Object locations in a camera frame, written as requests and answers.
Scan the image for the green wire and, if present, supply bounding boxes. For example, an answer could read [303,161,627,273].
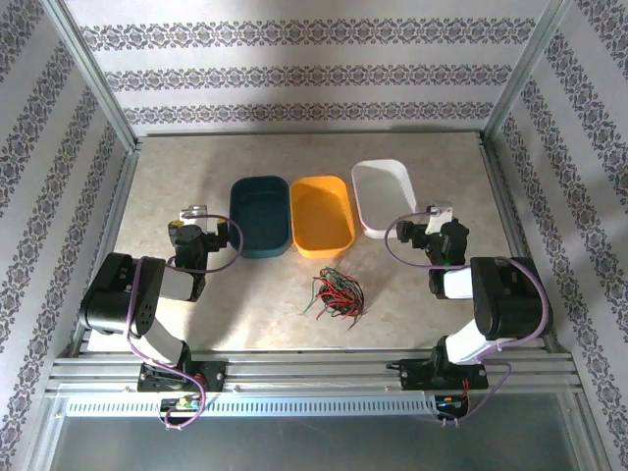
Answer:
[321,267,362,305]
[316,282,354,315]
[323,284,365,318]
[303,277,326,313]

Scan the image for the red wire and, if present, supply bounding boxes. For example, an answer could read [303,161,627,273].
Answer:
[313,274,367,323]
[313,267,362,331]

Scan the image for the teal plastic bin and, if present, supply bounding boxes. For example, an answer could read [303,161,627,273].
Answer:
[229,175,290,260]

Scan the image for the white plastic bin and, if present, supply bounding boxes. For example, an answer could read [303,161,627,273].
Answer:
[350,158,420,240]

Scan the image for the orange plastic bin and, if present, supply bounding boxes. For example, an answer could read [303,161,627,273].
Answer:
[288,174,357,260]

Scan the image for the small wiring connector block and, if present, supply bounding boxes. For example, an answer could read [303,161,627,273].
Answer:
[159,396,203,412]
[435,395,470,412]

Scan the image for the grey metal panel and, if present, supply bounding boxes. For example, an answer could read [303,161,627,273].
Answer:
[46,392,607,471]

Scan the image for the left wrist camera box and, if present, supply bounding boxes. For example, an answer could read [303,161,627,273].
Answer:
[179,203,221,236]

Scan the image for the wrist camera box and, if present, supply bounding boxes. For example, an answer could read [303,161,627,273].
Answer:
[424,199,454,236]
[179,203,221,236]

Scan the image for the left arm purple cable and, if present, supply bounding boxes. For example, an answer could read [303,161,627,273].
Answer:
[125,214,245,434]

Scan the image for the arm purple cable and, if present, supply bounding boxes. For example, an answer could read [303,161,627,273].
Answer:
[125,214,245,434]
[384,208,554,429]

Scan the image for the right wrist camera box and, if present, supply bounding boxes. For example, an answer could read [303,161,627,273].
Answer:
[424,199,454,236]

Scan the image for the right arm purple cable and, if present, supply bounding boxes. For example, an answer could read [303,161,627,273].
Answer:
[384,208,554,429]

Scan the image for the aluminium side rail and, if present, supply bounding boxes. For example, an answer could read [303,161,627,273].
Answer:
[68,139,143,355]
[478,131,560,355]

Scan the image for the aluminium back rail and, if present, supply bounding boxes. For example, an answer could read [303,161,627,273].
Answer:
[136,130,485,139]

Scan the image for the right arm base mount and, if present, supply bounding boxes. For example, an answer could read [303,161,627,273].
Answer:
[387,357,491,393]

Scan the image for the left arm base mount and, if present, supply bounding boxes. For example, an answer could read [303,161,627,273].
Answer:
[136,360,230,393]

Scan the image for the aluminium frame post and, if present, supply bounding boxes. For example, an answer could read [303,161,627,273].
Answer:
[482,0,575,144]
[51,0,139,154]

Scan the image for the aluminium front rail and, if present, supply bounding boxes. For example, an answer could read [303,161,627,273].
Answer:
[46,348,585,396]

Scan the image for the white slotted cable duct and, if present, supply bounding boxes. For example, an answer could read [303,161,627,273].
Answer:
[65,394,443,419]

